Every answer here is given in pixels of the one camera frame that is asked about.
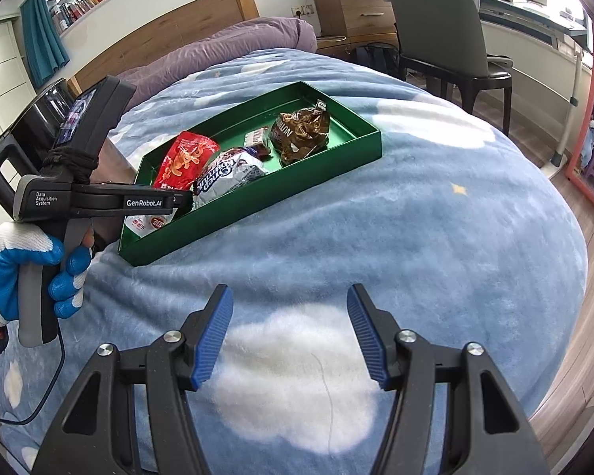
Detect dark backpack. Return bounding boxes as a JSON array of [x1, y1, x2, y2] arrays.
[[349, 44, 402, 80]]

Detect black and brown electric kettle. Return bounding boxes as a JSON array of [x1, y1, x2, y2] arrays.
[[0, 78, 135, 254]]

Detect white wardrobe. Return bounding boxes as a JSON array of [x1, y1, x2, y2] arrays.
[[0, 20, 38, 228]]

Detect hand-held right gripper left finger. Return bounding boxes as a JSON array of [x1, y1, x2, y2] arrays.
[[32, 283, 234, 475]]

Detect purple pillow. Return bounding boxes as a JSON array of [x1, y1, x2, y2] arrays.
[[114, 16, 318, 110]]

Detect small red bar packet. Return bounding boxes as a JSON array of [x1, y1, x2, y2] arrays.
[[244, 127, 273, 159]]

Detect wooden headboard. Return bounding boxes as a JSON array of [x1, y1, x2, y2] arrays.
[[67, 0, 261, 97]]

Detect blue cloud print blanket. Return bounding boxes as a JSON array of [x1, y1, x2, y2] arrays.
[[0, 47, 590, 475]]

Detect brown snack packet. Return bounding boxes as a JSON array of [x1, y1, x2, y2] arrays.
[[268, 100, 331, 166]]

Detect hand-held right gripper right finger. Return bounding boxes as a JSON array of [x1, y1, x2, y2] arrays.
[[346, 283, 545, 475]]

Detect person's left hand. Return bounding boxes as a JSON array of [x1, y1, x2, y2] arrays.
[[0, 222, 92, 327]]

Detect grey chair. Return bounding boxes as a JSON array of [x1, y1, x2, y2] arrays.
[[382, 0, 516, 137]]

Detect teal curtain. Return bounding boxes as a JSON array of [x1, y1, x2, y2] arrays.
[[19, 0, 71, 89]]

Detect pink framed mirror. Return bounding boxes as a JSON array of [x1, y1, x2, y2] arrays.
[[564, 44, 594, 211]]

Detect white and blue snack packet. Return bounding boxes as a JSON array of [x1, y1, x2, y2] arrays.
[[192, 147, 269, 211]]

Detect green cardboard box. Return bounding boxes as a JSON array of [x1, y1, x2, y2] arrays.
[[118, 80, 383, 268]]

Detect wooden drawer cabinet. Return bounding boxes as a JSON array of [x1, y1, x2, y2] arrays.
[[311, 0, 399, 40]]

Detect red and white snack packet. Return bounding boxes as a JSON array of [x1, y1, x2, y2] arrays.
[[124, 131, 221, 238]]

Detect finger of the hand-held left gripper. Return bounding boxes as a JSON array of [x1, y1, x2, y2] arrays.
[[171, 189, 195, 222]]

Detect white desk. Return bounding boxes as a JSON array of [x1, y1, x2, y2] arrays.
[[468, 0, 592, 169]]

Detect black cable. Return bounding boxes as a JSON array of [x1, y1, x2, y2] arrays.
[[0, 327, 66, 425]]

